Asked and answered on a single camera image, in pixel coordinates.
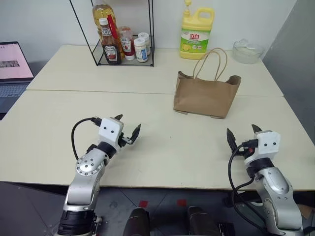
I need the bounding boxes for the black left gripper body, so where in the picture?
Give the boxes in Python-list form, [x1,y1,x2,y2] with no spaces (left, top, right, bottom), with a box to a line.
[118,132,134,148]

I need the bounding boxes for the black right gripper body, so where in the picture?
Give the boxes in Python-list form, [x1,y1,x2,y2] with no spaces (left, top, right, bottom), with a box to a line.
[236,139,258,159]

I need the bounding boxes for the brown paper bag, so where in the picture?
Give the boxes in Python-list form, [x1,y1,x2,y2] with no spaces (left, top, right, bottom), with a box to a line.
[173,48,242,120]

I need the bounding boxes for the glass ketchup bottle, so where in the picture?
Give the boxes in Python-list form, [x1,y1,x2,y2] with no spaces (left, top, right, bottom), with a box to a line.
[99,17,122,65]

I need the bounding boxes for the white lidded seasoning jar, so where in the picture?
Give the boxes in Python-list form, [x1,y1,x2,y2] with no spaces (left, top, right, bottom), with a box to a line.
[137,31,152,56]
[133,38,149,63]

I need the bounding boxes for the red squeeze ketchup bottle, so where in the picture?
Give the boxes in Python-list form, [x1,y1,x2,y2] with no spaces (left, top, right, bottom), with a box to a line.
[119,26,136,61]

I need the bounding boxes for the clear glass bowl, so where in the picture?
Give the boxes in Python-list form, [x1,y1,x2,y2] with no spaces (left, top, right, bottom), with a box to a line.
[232,38,266,65]

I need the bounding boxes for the dark rounded shape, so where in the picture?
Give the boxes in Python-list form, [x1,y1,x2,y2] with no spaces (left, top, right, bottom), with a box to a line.
[127,206,151,236]
[188,206,220,236]

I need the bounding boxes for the brown cardboard piece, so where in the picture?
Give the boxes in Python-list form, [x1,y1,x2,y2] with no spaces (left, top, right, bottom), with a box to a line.
[298,203,315,220]

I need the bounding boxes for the yellow detergent jug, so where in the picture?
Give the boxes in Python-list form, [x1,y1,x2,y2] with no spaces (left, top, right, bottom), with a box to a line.
[180,0,216,61]

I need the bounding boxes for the cooking oil bottle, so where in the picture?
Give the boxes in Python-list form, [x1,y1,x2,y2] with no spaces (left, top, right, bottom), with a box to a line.
[92,0,124,59]

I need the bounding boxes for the open laptop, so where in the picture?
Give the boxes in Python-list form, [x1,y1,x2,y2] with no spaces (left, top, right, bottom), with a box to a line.
[0,41,35,114]

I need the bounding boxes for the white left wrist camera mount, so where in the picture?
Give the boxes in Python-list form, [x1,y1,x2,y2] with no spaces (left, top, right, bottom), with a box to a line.
[98,118,124,149]

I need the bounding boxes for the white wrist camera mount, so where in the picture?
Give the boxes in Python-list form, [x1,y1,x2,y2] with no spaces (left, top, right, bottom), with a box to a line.
[98,118,124,149]
[243,131,282,164]

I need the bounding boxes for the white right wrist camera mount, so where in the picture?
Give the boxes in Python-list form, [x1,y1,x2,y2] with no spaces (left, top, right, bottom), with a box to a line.
[243,131,282,164]

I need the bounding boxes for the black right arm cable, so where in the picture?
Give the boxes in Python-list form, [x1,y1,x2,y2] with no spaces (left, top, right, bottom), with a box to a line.
[227,144,269,236]

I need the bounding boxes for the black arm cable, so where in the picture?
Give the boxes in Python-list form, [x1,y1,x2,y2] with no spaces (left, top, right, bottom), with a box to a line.
[227,144,269,236]
[71,115,102,161]

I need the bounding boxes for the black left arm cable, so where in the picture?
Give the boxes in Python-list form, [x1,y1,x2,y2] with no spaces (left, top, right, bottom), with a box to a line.
[71,115,102,161]

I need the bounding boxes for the black wire rack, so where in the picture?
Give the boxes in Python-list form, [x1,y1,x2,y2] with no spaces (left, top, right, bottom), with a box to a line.
[69,0,156,68]

